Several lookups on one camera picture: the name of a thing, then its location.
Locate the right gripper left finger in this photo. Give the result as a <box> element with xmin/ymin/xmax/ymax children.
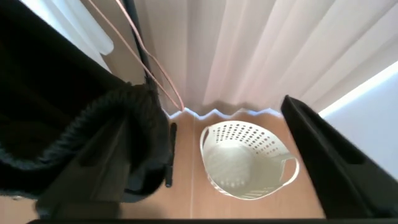
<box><xmin>35</xmin><ymin>115</ymin><xmax>132</xmax><ymax>219</ymax></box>

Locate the pink clothes hanger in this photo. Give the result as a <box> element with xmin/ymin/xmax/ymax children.
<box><xmin>86</xmin><ymin>0</ymin><xmax>186</xmax><ymax>112</ymax></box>

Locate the black clothes rack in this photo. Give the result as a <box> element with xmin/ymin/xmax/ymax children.
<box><xmin>123</xmin><ymin>0</ymin><xmax>178</xmax><ymax>189</ymax></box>

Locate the white laundry basket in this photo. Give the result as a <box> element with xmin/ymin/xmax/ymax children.
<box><xmin>199</xmin><ymin>120</ymin><xmax>300</xmax><ymax>201</ymax></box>

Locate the black garment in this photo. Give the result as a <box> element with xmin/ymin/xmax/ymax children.
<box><xmin>0</xmin><ymin>0</ymin><xmax>172</xmax><ymax>203</ymax></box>

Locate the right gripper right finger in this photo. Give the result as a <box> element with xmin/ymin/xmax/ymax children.
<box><xmin>280</xmin><ymin>95</ymin><xmax>398</xmax><ymax>218</ymax></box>

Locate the white printed T-shirt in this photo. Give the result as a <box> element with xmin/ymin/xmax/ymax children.
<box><xmin>20</xmin><ymin>0</ymin><xmax>114</xmax><ymax>73</ymax></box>

